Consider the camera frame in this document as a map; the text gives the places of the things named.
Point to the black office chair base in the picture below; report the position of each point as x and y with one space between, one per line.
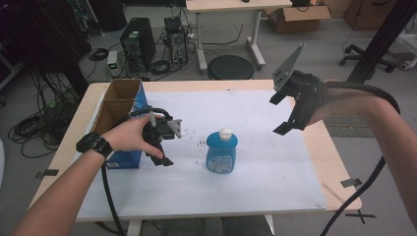
367 58

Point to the small black computer tower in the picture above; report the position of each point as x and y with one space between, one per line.
178 47

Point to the black wristwatch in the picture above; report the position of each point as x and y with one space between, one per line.
94 144

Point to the wooden table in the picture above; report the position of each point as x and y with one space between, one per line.
324 154

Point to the blue cardboard box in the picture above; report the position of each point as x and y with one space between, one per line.
118 108

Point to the white mat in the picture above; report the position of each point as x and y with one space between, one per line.
249 170

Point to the open brown cardboard box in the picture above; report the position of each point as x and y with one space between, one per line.
296 19

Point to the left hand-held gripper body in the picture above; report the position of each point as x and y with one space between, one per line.
164 129

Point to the black curtain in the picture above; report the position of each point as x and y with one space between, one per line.
39 36

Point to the person's left hand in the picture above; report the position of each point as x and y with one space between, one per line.
128 137

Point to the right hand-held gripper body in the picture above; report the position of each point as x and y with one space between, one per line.
305 91

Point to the black tape cross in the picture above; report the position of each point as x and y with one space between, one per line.
360 216

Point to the round black stool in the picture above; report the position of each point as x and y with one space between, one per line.
230 67

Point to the black metal post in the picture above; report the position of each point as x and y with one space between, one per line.
383 39

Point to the small white power unit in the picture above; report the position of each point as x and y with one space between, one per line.
112 62

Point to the grey tape strip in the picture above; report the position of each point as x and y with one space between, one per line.
47 173
350 182

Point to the person's right hand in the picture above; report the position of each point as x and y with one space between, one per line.
323 111

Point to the white-legged wooden desk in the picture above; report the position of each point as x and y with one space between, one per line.
229 5

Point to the blue bottle with white cap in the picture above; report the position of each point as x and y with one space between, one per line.
221 154

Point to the closed brown cardboard box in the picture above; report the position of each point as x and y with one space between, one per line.
367 14

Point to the large black computer tower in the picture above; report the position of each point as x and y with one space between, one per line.
139 42

